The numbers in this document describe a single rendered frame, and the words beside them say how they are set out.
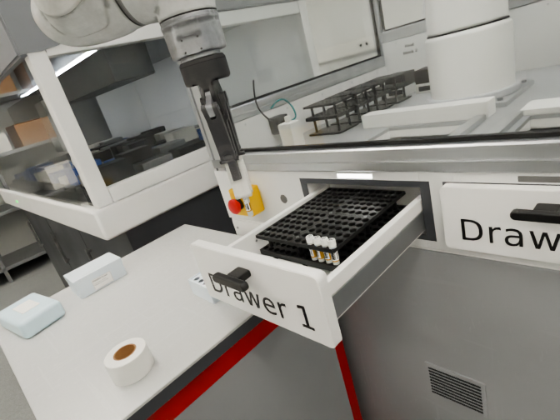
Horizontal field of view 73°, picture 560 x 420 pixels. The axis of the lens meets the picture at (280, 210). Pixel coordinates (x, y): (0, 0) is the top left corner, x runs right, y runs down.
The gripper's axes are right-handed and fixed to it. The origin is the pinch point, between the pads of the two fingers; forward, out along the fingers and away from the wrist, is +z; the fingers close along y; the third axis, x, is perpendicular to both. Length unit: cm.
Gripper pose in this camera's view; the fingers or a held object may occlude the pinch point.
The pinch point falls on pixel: (238, 177)
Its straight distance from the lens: 67.7
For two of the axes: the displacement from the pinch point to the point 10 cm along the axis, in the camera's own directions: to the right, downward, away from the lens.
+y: -0.1, 3.6, -9.3
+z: 2.6, 9.0, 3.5
